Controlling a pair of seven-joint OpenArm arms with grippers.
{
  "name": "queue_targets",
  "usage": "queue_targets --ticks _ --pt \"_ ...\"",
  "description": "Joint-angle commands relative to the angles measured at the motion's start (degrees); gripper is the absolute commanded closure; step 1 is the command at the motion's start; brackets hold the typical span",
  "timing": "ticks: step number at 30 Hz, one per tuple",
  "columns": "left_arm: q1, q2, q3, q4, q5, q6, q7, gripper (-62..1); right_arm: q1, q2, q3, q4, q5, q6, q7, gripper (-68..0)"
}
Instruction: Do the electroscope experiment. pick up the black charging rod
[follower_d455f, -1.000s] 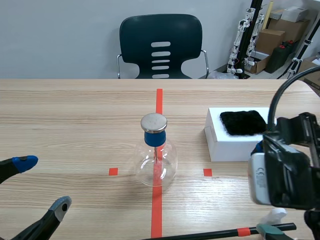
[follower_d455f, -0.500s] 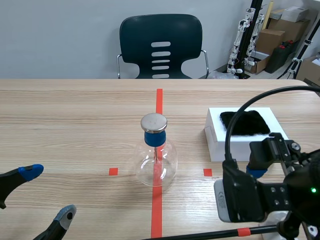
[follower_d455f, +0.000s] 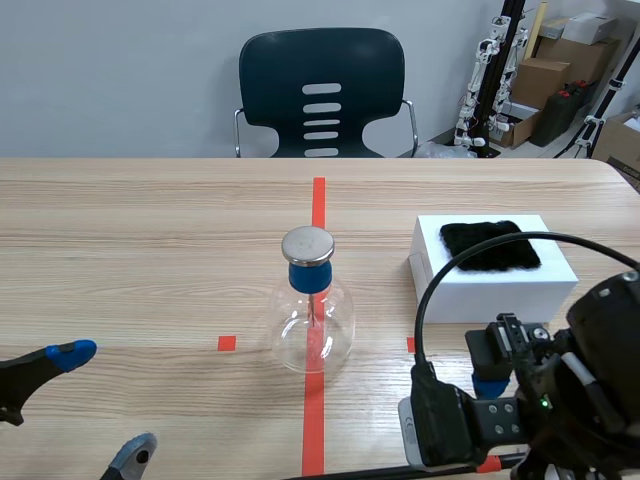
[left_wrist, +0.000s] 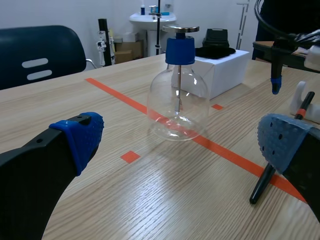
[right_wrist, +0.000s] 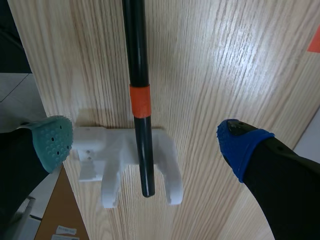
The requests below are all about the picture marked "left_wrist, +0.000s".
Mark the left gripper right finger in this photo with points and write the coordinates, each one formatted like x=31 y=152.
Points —
x=297 y=155

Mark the black fur patch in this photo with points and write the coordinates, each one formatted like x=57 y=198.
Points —
x=215 y=53

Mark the black rod with red band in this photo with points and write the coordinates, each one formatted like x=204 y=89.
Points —
x=261 y=183

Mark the clear glass flask blue stopper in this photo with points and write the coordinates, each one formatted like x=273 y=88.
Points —
x=180 y=50

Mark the white moulded stand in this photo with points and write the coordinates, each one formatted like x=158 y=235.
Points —
x=298 y=97

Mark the white box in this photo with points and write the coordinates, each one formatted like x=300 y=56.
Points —
x=225 y=72

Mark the dark green canister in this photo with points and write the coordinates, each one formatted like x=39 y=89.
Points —
x=216 y=37

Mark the brown desk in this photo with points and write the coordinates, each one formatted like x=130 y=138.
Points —
x=265 y=45

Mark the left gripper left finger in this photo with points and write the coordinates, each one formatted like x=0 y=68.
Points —
x=32 y=175

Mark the white wash basin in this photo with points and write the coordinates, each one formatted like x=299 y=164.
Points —
x=152 y=20

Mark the brown cardboard box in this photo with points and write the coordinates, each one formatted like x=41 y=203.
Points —
x=128 y=47
x=123 y=57

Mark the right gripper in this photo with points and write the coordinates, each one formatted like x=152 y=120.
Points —
x=287 y=42

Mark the dark blue chair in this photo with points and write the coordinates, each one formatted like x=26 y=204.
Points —
x=50 y=42

